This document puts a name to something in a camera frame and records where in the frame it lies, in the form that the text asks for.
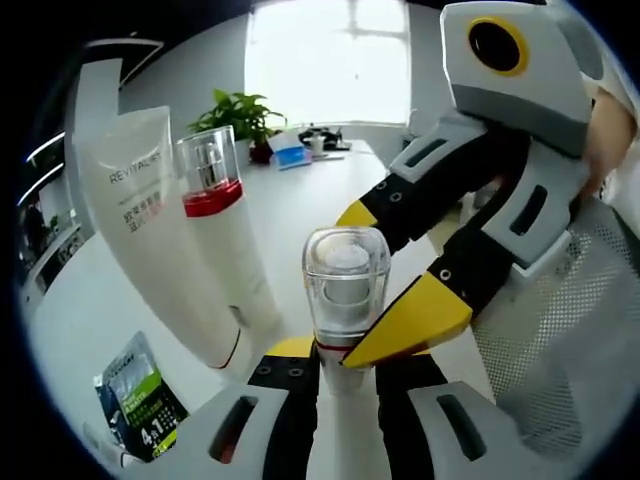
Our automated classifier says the large window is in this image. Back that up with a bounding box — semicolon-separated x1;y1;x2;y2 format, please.
243;0;412;127

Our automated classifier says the red collar skincare pump bottle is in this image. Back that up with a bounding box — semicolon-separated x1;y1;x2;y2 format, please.
176;126;287;337

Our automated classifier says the white skincare tube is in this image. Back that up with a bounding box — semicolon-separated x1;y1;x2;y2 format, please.
73;106;242;370

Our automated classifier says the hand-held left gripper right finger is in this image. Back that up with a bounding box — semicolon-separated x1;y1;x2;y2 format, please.
372;349;546;480

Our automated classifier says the grey mesh office chair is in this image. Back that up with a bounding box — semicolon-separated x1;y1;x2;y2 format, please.
472;209;632;451

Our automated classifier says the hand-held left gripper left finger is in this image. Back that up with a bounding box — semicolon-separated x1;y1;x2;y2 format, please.
142;337;321;480

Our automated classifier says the green potted plant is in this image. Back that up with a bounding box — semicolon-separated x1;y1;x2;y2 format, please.
186;88;290;165

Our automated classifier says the small white skincare bottle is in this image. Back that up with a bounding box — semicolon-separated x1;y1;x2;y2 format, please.
301;226;394;480

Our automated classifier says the dark green skincare sachet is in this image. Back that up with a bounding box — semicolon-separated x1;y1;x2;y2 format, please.
91;331;190;465

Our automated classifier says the person's right hand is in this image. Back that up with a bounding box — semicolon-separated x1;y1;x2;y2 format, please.
582;94;634;201

